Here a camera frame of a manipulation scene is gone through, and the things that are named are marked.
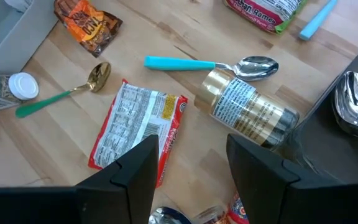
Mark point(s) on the red ramen packet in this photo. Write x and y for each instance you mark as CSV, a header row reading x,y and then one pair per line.
x,y
132,124

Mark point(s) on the all silver spoon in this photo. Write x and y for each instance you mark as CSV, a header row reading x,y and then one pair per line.
x,y
354,102

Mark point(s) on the dark grey plastic bin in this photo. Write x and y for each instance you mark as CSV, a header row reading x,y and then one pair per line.
x,y
322,130

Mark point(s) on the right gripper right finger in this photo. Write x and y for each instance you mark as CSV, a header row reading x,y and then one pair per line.
x,y
291,202

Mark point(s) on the orange taco seasoning packet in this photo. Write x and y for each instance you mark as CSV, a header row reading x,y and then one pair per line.
x,y
89,25

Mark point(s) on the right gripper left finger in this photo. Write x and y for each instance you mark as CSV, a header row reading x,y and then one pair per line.
x,y
73,205

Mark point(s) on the pink silver ramen packet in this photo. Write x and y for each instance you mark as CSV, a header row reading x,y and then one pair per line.
x,y
259,12

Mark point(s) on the gold lid spice jar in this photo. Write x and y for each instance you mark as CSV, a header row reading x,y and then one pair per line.
x,y
247,109

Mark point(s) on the white lid bagel seasoning jar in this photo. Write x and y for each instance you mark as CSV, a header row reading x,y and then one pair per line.
x,y
2,91

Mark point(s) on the white translucent plastic bin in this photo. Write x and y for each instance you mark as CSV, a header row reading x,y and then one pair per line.
x,y
11,40

